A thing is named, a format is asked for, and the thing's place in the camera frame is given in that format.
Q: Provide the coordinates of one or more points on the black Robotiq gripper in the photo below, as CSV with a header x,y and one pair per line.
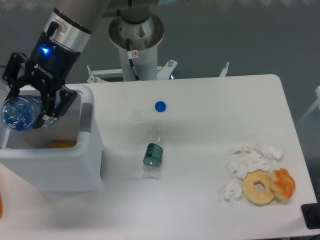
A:
x,y
48,63

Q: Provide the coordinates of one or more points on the blue label plastic bottle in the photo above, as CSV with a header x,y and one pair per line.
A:
x,y
20,114

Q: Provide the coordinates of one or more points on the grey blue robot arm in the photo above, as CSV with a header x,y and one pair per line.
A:
x,y
38,94

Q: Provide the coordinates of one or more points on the orange item in trash can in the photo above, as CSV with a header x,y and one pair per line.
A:
x,y
62,144

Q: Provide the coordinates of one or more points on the white trash can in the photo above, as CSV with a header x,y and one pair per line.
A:
x,y
77,168

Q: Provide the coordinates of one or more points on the white bottle cap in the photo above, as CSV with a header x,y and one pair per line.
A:
x,y
136,117

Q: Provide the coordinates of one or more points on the blue bottle cap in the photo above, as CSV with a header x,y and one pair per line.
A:
x,y
160,106

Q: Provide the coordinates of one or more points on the green label plastic bottle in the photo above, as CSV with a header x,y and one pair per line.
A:
x,y
153,157

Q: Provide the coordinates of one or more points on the orange object at left edge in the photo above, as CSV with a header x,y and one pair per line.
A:
x,y
1,206

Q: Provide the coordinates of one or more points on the small crumpled white tissue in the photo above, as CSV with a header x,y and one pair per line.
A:
x,y
232,192

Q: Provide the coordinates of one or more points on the large crumpled white tissue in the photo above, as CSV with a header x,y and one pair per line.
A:
x,y
247,157

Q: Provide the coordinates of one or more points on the orange glazed twisted pastry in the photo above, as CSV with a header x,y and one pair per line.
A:
x,y
282,184

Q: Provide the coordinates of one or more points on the black device at table corner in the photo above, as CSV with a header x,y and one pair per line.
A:
x,y
311,215

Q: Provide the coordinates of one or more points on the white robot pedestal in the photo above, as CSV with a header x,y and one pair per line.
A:
x,y
137,44

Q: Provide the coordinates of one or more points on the white table frame bracket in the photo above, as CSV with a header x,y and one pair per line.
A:
x,y
99,76

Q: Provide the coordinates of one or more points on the plain ring donut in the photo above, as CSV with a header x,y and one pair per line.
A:
x,y
256,188

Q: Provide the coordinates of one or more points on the white frame at right edge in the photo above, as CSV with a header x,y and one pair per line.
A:
x,y
315,105

